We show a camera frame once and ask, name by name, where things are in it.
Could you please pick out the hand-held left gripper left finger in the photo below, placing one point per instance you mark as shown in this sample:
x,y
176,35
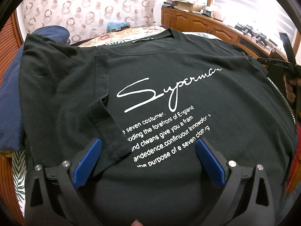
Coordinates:
x,y
87,160

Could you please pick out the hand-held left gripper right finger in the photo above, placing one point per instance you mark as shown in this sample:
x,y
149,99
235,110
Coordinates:
x,y
210,163

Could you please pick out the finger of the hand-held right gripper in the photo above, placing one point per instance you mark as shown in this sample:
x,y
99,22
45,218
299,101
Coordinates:
x,y
263,61

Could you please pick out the black printed t-shirt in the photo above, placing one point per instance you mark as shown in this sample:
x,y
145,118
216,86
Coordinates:
x,y
70,87

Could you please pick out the person's right hand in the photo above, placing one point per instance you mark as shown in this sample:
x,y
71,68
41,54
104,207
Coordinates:
x,y
289,88

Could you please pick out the person's left hand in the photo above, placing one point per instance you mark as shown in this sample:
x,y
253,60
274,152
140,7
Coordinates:
x,y
137,223

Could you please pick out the black device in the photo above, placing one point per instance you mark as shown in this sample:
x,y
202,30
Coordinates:
x,y
264,38
243,28

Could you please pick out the white window blinds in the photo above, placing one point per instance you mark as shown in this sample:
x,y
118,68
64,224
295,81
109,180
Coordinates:
x,y
254,2

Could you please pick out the green leaf print sheet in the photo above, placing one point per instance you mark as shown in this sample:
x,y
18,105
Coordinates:
x,y
20,169

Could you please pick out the wooden cabinet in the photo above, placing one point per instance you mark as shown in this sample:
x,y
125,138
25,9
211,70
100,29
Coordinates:
x,y
199,23

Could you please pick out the cardboard box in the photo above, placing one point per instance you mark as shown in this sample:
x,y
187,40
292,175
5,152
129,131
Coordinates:
x,y
188,6

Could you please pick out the navy blue pillow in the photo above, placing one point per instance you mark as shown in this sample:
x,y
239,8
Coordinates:
x,y
11,98

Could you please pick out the pile of papers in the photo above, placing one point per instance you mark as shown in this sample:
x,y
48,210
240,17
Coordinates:
x,y
170,1

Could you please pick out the floral bedsheet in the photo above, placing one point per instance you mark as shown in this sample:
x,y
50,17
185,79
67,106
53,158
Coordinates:
x,y
117,36

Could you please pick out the blue plastic bag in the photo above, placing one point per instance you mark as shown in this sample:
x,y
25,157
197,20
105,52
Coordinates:
x,y
117,26

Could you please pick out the wooden headboard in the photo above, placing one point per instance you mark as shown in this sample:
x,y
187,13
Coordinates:
x,y
14,33

